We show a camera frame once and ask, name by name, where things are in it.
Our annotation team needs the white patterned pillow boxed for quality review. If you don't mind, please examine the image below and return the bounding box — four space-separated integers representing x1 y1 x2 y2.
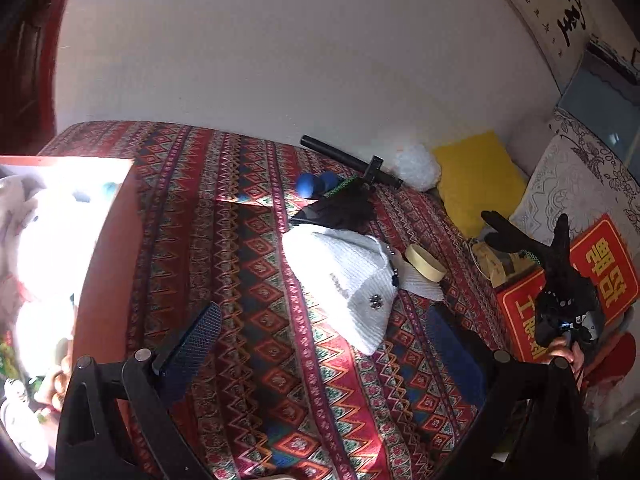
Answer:
510 107 640 262

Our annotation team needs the beige tape roll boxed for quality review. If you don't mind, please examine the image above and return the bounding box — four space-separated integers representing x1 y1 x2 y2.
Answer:
404 244 448 281

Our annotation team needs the white knit hat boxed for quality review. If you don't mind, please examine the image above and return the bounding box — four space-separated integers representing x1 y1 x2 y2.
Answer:
282 225 447 357

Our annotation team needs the tan paper bag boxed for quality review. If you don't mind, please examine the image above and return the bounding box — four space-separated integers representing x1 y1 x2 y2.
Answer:
467 237 544 289

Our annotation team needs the large white plush toy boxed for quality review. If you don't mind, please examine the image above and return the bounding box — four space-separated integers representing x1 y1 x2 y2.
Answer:
0 175 82 377

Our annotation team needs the calligraphy wall scroll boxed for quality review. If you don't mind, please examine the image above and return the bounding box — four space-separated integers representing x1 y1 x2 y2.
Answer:
472 0 640 87

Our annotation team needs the dark wooden door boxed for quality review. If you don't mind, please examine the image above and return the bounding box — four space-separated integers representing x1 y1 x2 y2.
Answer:
0 0 82 157

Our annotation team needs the pink cardboard box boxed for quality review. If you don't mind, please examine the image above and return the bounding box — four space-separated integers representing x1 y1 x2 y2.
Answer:
0 155 139 480

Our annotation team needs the blue ball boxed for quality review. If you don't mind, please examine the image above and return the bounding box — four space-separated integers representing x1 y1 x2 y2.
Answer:
296 171 342 199

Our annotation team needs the black metal rod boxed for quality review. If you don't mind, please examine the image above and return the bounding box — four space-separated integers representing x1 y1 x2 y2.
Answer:
300 135 404 191

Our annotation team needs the yellow pillow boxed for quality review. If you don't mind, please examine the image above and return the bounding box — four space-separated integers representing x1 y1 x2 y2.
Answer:
431 130 529 239

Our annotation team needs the person's right hand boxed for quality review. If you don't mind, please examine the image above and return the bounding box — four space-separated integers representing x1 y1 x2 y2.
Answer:
547 337 587 394

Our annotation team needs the patterned red blanket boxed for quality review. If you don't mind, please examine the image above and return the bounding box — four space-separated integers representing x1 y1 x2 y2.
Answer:
37 120 512 480

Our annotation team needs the white fluffy ball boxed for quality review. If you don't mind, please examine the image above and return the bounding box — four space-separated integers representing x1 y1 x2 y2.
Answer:
392 142 442 192

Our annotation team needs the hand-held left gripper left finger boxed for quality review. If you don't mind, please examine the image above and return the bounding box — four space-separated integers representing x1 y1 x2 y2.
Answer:
55 301 223 480

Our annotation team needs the red sign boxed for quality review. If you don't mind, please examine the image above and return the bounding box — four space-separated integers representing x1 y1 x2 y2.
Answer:
495 212 639 364

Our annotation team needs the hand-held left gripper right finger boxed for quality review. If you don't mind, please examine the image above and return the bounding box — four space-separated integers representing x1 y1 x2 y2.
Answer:
425 305 593 480

